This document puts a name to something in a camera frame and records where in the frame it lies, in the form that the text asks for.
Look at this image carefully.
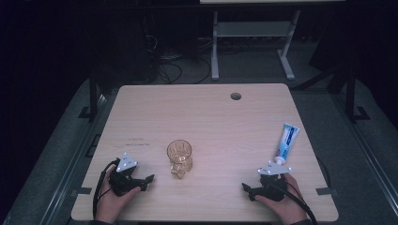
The black metal stand post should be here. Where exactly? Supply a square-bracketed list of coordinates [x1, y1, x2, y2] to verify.
[77, 70, 108, 122]
[343, 67, 372, 124]

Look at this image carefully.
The person's left hand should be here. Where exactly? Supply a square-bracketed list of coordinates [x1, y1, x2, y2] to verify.
[95, 168, 142, 225]

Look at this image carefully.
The clear glass cup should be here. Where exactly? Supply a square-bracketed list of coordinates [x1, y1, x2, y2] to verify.
[166, 139, 193, 180]

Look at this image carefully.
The person's right hand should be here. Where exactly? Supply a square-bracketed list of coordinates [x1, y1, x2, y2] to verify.
[253, 172, 310, 225]

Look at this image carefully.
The grey table edge bracket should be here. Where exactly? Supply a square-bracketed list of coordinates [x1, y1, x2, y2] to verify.
[70, 187, 93, 196]
[314, 187, 341, 197]

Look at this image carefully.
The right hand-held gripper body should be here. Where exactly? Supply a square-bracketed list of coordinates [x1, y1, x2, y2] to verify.
[256, 159, 294, 203]

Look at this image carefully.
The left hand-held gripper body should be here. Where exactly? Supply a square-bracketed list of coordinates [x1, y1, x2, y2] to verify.
[107, 152, 143, 198]

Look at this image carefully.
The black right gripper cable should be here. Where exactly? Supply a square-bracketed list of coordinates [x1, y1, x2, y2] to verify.
[268, 181, 318, 225]

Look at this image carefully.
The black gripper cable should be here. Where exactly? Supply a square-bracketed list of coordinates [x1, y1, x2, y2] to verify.
[268, 181, 318, 225]
[92, 158, 121, 220]

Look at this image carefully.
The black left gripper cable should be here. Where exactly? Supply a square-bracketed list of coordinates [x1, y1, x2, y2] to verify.
[92, 158, 121, 220]

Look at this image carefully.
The white metal stand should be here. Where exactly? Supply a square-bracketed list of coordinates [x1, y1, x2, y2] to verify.
[210, 9, 301, 82]

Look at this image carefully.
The white and blue toothpaste tube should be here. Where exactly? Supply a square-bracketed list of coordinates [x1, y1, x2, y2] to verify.
[273, 122, 301, 166]

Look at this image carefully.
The tangle of black floor cables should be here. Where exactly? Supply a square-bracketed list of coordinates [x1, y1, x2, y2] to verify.
[143, 33, 214, 85]

